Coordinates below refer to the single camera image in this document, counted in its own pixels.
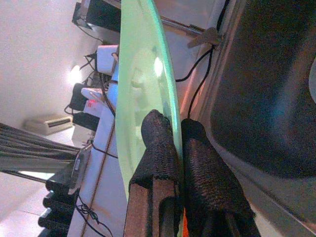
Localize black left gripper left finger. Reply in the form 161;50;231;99
123;109;185;237

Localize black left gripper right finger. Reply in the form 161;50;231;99
181;118;261;237

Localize green plate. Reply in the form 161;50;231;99
115;0;186;237

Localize white bowl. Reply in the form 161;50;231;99
308;64;316;105

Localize orange plate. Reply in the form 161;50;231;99
182;206;191;237

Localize stainless steel sink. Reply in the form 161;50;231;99
197;0;316;237

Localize black electronic device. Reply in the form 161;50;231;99
38;143;92;237

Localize white power adapter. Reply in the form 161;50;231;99
95;44;119;75

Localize white air conditioner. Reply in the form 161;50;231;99
24;114;74;136

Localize grey faucet pipe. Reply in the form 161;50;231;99
159;16;223;50

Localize grey curtain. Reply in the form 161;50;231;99
0;122;81;172

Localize black box with white label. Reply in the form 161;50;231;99
72;0;122;34

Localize brown thin cable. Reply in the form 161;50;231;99
80;118;117;237

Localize black tangled cable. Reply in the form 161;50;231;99
74;195;115;237

